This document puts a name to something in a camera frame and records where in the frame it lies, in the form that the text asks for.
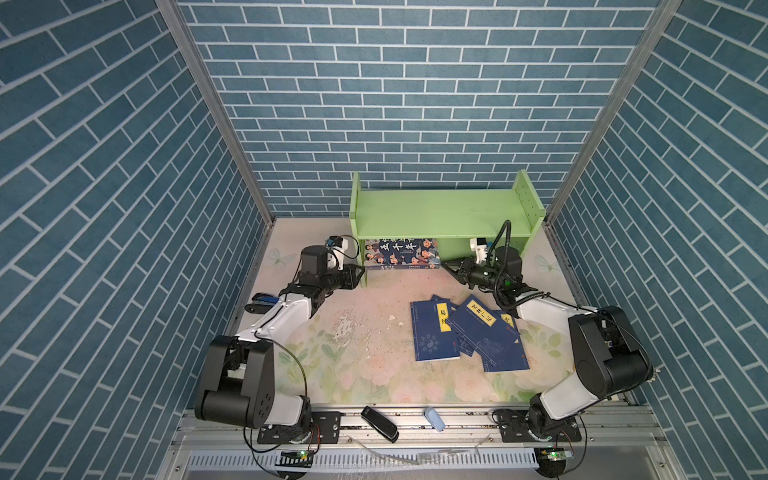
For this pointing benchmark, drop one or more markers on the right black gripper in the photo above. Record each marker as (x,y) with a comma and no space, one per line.
(470,274)

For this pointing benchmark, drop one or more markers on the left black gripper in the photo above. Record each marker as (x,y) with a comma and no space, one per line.
(351,276)

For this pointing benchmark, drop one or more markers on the illustrated cartoon cover book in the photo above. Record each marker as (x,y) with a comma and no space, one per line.
(391,254)

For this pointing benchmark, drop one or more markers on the blue book yellow label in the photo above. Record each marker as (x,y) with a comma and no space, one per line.
(471,321)
(433,338)

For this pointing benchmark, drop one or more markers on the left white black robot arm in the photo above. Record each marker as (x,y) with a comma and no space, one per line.
(237,385)

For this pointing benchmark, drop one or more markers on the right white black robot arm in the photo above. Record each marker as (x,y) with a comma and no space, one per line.
(608,358)

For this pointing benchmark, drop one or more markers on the green wooden shelf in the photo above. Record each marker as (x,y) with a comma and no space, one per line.
(452,217)

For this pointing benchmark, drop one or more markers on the small middle blue book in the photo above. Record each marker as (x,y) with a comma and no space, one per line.
(465,347)

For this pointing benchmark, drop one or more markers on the right blue book under pile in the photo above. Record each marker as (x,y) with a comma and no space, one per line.
(502,347)

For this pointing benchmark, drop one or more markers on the black blue stapler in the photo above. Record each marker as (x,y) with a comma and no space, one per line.
(260,303)

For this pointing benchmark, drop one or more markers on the light blue eraser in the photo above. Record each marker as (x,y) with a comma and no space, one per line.
(434,419)

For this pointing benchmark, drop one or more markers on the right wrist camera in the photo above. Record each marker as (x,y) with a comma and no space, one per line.
(480,248)

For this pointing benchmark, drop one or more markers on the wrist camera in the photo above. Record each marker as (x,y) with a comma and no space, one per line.
(338,245)
(480,248)

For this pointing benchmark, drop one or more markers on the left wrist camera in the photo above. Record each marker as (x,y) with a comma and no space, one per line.
(338,245)

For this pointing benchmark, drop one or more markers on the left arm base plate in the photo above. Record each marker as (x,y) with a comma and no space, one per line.
(321,427)

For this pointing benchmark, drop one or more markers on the black remote on rail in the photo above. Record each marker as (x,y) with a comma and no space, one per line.
(380,423)

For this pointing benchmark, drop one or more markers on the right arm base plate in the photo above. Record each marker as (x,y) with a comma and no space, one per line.
(518,426)

